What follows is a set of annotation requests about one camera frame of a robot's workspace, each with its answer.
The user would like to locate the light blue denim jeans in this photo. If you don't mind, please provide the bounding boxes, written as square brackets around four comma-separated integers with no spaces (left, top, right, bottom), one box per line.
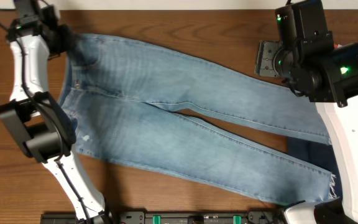
[59,34,340,205]

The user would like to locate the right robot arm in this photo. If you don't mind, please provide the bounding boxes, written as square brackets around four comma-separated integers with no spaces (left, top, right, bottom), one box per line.
[255,0,358,223]

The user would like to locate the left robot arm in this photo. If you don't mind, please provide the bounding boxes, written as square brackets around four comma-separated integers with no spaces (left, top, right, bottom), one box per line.
[0,0,114,223]

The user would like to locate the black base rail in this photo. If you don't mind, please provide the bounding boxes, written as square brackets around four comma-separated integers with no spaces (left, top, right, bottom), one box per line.
[40,210,285,224]

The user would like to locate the dark navy folded garment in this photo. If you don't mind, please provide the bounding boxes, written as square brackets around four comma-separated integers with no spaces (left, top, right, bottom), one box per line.
[287,138,342,198]

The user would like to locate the black left camera cable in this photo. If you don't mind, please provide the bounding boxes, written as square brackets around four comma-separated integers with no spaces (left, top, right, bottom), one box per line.
[0,7,93,224]

